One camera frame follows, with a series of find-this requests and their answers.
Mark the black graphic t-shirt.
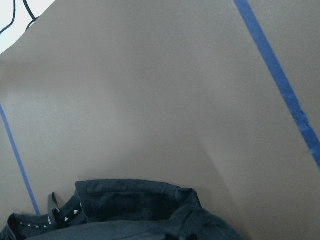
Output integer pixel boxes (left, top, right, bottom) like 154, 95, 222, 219
0, 179, 241, 240

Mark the brown paper table cover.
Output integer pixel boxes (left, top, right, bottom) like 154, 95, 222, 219
0, 0, 320, 240

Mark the thin black cable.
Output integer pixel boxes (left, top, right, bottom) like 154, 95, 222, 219
0, 0, 42, 35

